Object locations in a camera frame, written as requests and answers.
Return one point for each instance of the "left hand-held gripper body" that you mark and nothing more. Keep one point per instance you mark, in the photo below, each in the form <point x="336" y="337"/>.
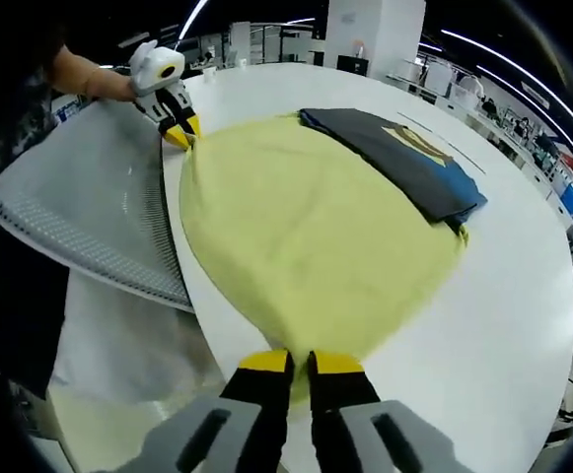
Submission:
<point x="155" y="69"/>

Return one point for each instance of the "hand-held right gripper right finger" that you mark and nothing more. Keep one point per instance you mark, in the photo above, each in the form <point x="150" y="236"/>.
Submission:
<point x="389" y="438"/>

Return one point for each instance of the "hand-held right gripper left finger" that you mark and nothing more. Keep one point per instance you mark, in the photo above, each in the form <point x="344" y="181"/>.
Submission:
<point x="207" y="433"/>

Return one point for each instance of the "yellow grey blue garment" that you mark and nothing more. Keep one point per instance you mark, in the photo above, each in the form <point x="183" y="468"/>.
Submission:
<point x="306" y="236"/>

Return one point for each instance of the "grey mesh office chair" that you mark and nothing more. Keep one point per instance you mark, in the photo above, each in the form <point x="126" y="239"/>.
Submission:
<point x="84" y="197"/>

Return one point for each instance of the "person's dark patterned shirt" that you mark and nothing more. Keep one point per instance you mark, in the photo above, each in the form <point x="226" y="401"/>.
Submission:
<point x="39" y="93"/>

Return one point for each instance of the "black cabinet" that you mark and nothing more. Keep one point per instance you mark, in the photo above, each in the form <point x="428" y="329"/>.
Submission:
<point x="352" y="65"/>

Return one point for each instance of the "white square pillar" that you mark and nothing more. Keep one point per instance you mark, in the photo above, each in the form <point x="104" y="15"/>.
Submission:
<point x="375" y="29"/>

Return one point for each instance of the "white desk row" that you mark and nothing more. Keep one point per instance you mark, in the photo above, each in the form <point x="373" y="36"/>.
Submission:
<point x="527" y="170"/>

